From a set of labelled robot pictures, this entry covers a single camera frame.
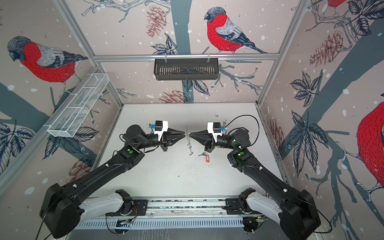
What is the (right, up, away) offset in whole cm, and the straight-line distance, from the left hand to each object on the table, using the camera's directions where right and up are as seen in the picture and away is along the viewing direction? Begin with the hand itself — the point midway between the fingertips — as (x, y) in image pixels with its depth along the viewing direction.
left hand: (182, 135), depth 61 cm
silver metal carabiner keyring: (+3, -4, +3) cm, 6 cm away
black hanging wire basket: (-2, +42, +46) cm, 63 cm away
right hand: (+3, -1, 0) cm, 3 cm away
